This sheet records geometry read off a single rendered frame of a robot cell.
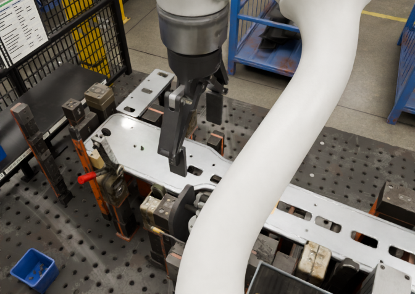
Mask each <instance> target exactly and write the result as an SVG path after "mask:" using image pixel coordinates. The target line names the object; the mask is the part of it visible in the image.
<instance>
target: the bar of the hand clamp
mask: <svg viewBox="0 0 415 294"><path fill-rule="evenodd" d="M101 132H102V133H103V134H100V135H99V136H98V134H97V133H95V134H94V135H93V136H92V137H91V140H92V142H93V147H92V148H93V149H97V151H98V153H99V155H100V156H101V158H102V159H103V161H104V163H105V165H106V166H112V167H113V169H114V170H115V172H116V169H117V167H118V166H119V165H120V164H119V162H118V160H117V158H116V156H115V154H114V153H113V151H112V149H111V147H110V145H109V143H108V141H107V139H106V136H107V137H109V136H110V135H111V131H110V130H109V129H108V128H102V130H101Z"/></svg>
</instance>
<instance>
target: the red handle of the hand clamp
mask: <svg viewBox="0 0 415 294"><path fill-rule="evenodd" d="M113 170H114V169H113V167H112V166H106V167H103V168H102V169H99V170H96V171H94V172H89V173H87V174H84V175H81V176H79V177H78V182H79V184H83V183H86V182H89V181H90V180H93V179H95V178H96V177H99V176H101V175H103V174H106V173H108V172H110V171H113Z"/></svg>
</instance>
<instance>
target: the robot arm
mask: <svg viewBox="0 0 415 294"><path fill-rule="evenodd" d="M275 1H276V2H277V3H278V4H279V7H280V12H281V14H282V15H283V16H284V17H286V18H287V19H289V20H292V21H293V22H295V23H296V24H297V26H298V28H299V30H300V33H301V39H302V53H301V59H300V63H299V65H298V68H297V70H296V72H295V74H294V76H293V77H292V79H291V81H290V82H289V84H288V85H287V87H286V88H285V90H284V91H283V93H282V94H281V95H280V97H279V98H278V100H277V101H276V102H275V104H274V105H273V107H272V108H271V110H270V111H269V112H268V114H267V115H266V117H265V118H264V120H263V121H262V122H261V124H260V125H259V127H258V128H257V129H256V131H255V132H254V133H253V135H252V137H251V138H250V139H249V141H248V142H247V144H246V145H245V147H244V148H243V149H242V151H241V152H240V154H239V155H238V156H237V158H236V159H235V160H234V162H233V164H232V165H231V166H230V168H229V169H228V171H227V172H226V173H225V175H224V176H223V177H222V179H221V180H220V182H219V183H218V185H217V186H216V187H215V189H214V191H213V192H212V193H211V195H210V197H209V198H208V200H207V201H206V203H205V205H204V206H203V208H202V210H201V212H200V214H199V216H198V218H197V220H196V222H195V224H194V226H193V228H192V230H191V233H190V235H189V237H188V240H187V243H186V246H185V249H184V252H183V256H182V260H181V263H180V267H179V271H178V277H177V283H176V288H175V294H245V292H244V286H245V273H246V267H247V264H248V260H249V256H250V254H251V250H252V249H253V246H254V243H255V241H256V239H257V237H258V235H259V233H260V231H261V229H262V227H263V225H264V224H265V222H266V220H267V218H268V217H269V215H270V214H271V212H272V210H273V209H274V207H275V205H276V204H277V202H278V200H279V199H280V197H281V195H282V194H283V192H284V191H285V189H286V187H287V186H288V184H289V183H290V181H291V179H292V178H293V176H294V174H295V172H296V171H297V170H298V168H299V166H300V164H301V163H302V161H303V159H304V158H305V156H306V155H307V153H308V151H309V150H310V148H311V146H312V145H313V143H314V142H315V140H316V138H317V137H318V135H319V134H320V132H321V130H322V129H323V127H324V125H325V123H326V122H327V120H328V119H329V117H330V115H331V113H332V112H333V110H334V109H335V106H336V105H337V103H338V101H339V99H340V97H341V95H342V93H343V91H344V89H345V87H346V84H347V83H348V80H349V78H350V75H351V71H352V69H353V64H354V59H355V56H356V49H357V44H358V33H359V20H360V16H361V12H362V10H363V9H364V7H365V6H366V5H367V4H368V3H369V2H370V1H371V0H275ZM156 2H157V3H156V8H157V13H158V18H159V29H160V35H161V40H162V43H163V44H164V45H165V46H166V47H167V56H168V63H169V67H170V69H171V70H172V71H173V73H174V74H175V75H176V76H177V84H176V90H175V91H174V92H173V93H172V92H169V91H166V93H165V95H164V114H163V118H162V125H161V132H160V137H159V144H158V149H157V153H158V154H160V155H161V156H164V157H167V158H168V160H169V169H170V172H172V173H175V174H177V175H179V176H182V177H186V176H187V156H186V147H184V146H183V142H184V139H185V135H186V132H187V128H188V125H189V122H190V118H191V115H192V112H193V111H195V110H196V108H197V105H198V102H199V99H200V96H201V94H202V93H204V91H205V90H206V88H208V89H209V90H211V91H209V90H208V91H207V92H206V120H207V121H208V122H212V123H214V124H217V125H221V124H222V110H223V95H227V93H228V88H224V85H227V84H228V75H227V72H226V69H225V66H224V62H223V60H222V45H223V43H224V42H225V40H226V39H227V30H228V11H229V5H230V3H229V0H156ZM222 94H223V95H222ZM183 98H185V99H188V100H190V101H192V104H188V103H186V102H185V101H184V100H183Z"/></svg>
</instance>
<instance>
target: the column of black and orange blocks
mask: <svg viewBox="0 0 415 294"><path fill-rule="evenodd" d="M10 112H11V114H12V116H13V117H14V119H15V121H16V123H17V125H18V126H19V129H20V131H21V132H22V134H23V136H24V138H25V139H26V141H27V143H28V145H29V147H30V149H31V151H32V152H33V154H34V156H35V158H36V160H37V161H38V164H39V165H40V167H41V169H42V171H43V172H44V174H45V176H46V178H47V180H48V182H49V184H50V186H51V187H52V189H53V191H54V193H55V194H56V196H57V199H58V200H59V202H60V203H61V204H63V205H64V206H66V205H67V204H68V203H69V201H70V200H71V199H72V198H73V194H72V192H71V191H70V190H68V189H67V186H66V184H65V182H64V179H63V176H62V174H60V171H59V168H58V166H57V164H56V162H55V160H54V158H53V156H52V155H51V153H50V151H49V149H48V147H47V146H46V143H45V142H44V140H43V133H42V132H40V131H39V128H38V126H37V124H36V122H35V120H34V116H33V114H32V113H31V110H30V108H29V106H28V105H27V104H24V103H22V104H21V103H17V104H16V105H15V106H13V107H12V108H11V109H10Z"/></svg>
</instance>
